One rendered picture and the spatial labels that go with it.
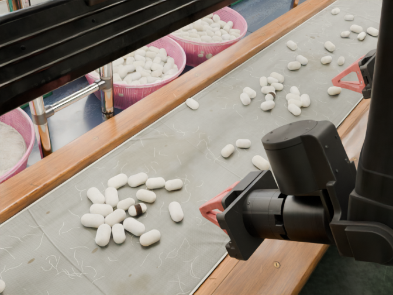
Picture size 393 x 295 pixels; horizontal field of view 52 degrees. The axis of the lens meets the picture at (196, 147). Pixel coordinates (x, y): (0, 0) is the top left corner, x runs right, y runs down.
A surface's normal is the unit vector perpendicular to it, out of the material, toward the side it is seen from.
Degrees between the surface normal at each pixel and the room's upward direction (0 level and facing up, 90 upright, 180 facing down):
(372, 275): 0
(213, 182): 0
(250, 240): 50
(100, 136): 0
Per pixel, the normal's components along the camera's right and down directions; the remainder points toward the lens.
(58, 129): 0.11, -0.72
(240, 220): 0.67, -0.09
